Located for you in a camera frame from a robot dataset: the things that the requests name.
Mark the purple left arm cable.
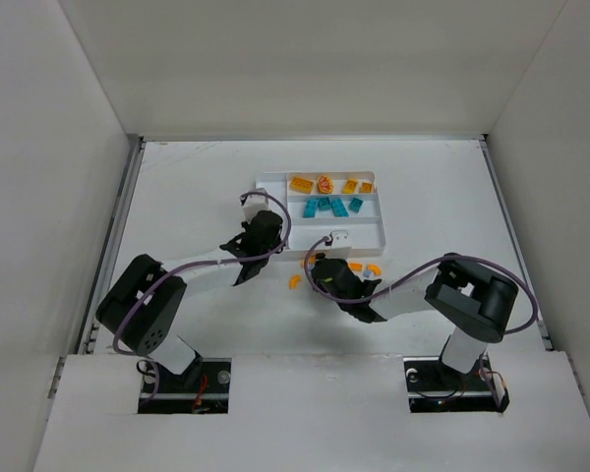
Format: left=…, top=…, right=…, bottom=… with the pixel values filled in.
left=112, top=190, right=294, bottom=400

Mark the yellow long lego brick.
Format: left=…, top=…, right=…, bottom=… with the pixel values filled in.
left=289, top=177, right=315, bottom=194

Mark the teal long lego brick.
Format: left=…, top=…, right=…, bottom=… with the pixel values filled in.
left=330, top=199, right=349, bottom=217

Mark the yellow rounded lego brick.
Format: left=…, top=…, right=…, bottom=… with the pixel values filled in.
left=342, top=178, right=359, bottom=194

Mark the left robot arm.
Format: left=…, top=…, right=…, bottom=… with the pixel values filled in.
left=95, top=209, right=283, bottom=378

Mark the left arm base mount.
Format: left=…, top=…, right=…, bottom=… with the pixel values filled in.
left=136, top=358, right=232, bottom=415

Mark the white divided sorting tray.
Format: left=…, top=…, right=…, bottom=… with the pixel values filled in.
left=256, top=171, right=386, bottom=257

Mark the teal square lego brick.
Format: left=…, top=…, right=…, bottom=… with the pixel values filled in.
left=348, top=198, right=363, bottom=213

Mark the teal small lego brick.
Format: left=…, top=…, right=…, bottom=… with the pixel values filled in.
left=318, top=197, right=331, bottom=211

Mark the orange rectangular lego brick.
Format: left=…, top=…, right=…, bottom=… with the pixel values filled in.
left=300, top=253, right=325, bottom=269

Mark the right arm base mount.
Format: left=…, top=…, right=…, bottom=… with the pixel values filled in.
left=403, top=355, right=510, bottom=414

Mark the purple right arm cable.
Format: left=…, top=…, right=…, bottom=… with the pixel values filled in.
left=304, top=234, right=542, bottom=335

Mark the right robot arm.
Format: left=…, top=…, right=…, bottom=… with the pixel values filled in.
left=306, top=253, right=519, bottom=375

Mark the orange curved quarter piece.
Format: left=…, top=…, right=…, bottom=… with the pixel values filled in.
left=288, top=274, right=302, bottom=289

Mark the teal rounded lego piece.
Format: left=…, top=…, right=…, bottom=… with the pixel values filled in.
left=303, top=199, right=319, bottom=218

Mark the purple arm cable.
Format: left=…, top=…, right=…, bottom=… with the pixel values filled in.
left=304, top=234, right=542, bottom=335
left=112, top=190, right=294, bottom=400

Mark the yellow oval butterfly lego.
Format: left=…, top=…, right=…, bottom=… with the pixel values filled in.
left=317, top=175, right=334, bottom=195

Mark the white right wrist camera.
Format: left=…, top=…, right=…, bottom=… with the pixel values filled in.
left=327, top=230, right=352, bottom=260

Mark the yellow square lego brick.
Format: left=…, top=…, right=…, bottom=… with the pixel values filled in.
left=359, top=182, right=375, bottom=194

